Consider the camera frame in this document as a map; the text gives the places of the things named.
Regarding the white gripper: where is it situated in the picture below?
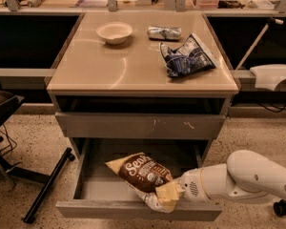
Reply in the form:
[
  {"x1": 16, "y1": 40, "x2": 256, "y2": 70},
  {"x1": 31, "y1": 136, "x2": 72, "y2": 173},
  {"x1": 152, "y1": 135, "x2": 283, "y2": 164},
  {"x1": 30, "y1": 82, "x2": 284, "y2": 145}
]
[{"x1": 155, "y1": 169, "x2": 210, "y2": 213}]

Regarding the brown sea salt chip bag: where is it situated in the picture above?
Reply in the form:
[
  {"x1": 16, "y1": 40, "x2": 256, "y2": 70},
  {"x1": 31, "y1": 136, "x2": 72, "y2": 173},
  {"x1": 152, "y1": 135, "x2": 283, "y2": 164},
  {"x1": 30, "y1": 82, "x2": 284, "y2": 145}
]
[{"x1": 106, "y1": 152, "x2": 173, "y2": 213}]

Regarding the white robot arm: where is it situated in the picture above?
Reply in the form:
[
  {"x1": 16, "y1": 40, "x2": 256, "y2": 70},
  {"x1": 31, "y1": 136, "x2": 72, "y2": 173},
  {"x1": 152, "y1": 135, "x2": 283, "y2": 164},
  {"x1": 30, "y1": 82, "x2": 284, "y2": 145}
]
[{"x1": 156, "y1": 150, "x2": 286, "y2": 217}]

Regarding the open middle drawer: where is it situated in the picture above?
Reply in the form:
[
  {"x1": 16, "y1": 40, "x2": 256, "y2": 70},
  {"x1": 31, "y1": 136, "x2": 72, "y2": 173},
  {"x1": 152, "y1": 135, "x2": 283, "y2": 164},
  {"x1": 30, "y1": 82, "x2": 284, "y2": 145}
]
[{"x1": 56, "y1": 138, "x2": 222, "y2": 221}]

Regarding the closed top drawer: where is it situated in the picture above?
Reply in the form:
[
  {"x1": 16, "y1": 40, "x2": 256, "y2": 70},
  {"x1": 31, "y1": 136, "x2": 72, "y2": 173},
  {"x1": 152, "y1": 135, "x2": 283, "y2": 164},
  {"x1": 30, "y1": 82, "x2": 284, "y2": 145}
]
[{"x1": 55, "y1": 113, "x2": 225, "y2": 139}]

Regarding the grey drawer cabinet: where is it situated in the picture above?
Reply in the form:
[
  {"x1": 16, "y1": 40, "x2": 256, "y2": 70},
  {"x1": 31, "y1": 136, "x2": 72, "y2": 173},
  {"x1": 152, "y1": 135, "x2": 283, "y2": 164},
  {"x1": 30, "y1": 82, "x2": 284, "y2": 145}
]
[{"x1": 47, "y1": 10, "x2": 238, "y2": 156}]

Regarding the blue chip bag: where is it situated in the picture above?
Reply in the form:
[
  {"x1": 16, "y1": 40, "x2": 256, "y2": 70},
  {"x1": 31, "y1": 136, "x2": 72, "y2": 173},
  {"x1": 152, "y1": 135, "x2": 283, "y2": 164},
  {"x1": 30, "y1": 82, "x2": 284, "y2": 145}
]
[{"x1": 159, "y1": 33, "x2": 216, "y2": 78}]

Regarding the black caster wheel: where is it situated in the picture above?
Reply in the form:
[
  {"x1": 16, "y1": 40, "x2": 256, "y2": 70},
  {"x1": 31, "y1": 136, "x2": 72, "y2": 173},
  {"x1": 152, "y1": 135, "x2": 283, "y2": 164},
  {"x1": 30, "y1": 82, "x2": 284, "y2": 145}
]
[{"x1": 273, "y1": 199, "x2": 286, "y2": 217}]

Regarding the white chair armrest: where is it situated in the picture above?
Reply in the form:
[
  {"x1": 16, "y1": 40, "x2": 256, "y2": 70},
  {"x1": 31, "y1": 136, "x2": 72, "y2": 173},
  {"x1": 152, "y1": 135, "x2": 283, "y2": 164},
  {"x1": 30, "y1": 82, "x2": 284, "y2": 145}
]
[{"x1": 250, "y1": 64, "x2": 286, "y2": 91}]

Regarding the crushed silver can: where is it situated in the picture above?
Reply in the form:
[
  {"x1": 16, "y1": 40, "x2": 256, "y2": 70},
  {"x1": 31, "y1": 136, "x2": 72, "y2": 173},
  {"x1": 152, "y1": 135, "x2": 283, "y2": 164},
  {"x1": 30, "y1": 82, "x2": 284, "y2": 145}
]
[{"x1": 147, "y1": 26, "x2": 181, "y2": 41}]

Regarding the white paper bowl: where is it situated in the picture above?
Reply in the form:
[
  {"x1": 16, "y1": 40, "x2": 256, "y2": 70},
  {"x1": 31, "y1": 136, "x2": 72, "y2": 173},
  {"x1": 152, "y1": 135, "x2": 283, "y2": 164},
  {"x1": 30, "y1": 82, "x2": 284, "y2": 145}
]
[{"x1": 96, "y1": 22, "x2": 133, "y2": 45}]

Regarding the black chair with base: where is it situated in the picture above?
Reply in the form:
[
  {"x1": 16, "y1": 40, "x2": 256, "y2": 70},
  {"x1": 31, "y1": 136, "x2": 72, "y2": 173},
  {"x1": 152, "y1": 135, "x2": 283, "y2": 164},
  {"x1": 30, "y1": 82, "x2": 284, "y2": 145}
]
[{"x1": 0, "y1": 78, "x2": 76, "y2": 224}]

